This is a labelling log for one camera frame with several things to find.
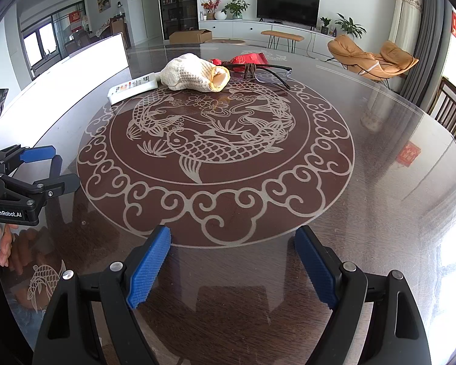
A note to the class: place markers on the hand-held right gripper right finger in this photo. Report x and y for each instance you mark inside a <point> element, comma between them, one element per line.
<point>315,266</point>

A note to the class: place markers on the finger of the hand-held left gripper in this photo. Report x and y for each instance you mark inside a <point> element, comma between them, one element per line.
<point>38,154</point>
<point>49,190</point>

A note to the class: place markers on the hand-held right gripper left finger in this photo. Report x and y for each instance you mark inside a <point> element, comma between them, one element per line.
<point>150,266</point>

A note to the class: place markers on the white carton with orange print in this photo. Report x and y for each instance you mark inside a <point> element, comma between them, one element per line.
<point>133,87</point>

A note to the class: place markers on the red door poster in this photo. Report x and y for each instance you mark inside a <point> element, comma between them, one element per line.
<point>76,20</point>

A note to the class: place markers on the cardboard box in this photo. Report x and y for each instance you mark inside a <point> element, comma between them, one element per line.
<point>190,37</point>

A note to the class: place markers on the dark-framed glasses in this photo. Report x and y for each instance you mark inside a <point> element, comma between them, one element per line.
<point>268,69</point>

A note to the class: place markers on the dark glass display cabinet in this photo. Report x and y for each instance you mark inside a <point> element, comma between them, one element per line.
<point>176,3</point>

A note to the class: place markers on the wooden chair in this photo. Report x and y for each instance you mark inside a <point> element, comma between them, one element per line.
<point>450,110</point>

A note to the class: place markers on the orange lounge chair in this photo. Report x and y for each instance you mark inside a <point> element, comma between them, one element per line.
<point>349,55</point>

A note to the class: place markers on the red packet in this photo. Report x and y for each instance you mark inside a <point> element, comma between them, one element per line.
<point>249,59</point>

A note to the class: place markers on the round beige pouf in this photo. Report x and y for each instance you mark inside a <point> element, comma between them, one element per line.
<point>224,41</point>

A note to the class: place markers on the red flowers in vase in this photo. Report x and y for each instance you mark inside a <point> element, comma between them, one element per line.
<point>211,5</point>

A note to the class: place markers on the round white vase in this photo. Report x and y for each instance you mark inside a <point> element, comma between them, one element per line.
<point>220,15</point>

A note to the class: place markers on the wooden bench with hairpin legs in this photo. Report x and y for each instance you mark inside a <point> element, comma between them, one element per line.
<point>281,35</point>

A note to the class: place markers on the white television cabinet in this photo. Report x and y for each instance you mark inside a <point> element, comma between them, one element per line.
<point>243,28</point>

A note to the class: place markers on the small potted plant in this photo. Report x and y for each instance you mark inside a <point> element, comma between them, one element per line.
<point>325,24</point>

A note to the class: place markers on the leafy potted plant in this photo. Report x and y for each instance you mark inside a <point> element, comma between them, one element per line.
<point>349,26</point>

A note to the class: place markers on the green potted plant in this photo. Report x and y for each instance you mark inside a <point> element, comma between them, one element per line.
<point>235,7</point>

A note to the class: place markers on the grey curtain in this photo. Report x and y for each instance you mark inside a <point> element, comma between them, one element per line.
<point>429,38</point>

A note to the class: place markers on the black television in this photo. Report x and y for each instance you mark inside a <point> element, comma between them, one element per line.
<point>287,7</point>

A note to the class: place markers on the covered standing air conditioner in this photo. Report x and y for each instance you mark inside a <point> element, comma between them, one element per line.
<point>404,19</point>

